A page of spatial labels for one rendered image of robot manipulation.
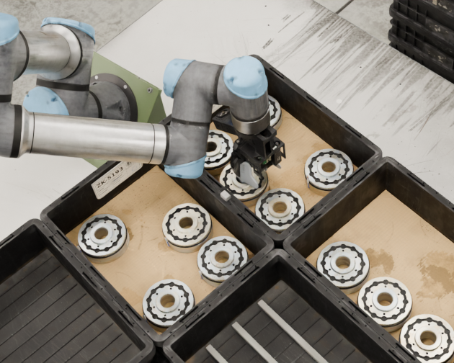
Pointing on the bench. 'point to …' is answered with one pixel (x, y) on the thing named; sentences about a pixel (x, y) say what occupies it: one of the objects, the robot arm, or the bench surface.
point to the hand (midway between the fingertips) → (253, 172)
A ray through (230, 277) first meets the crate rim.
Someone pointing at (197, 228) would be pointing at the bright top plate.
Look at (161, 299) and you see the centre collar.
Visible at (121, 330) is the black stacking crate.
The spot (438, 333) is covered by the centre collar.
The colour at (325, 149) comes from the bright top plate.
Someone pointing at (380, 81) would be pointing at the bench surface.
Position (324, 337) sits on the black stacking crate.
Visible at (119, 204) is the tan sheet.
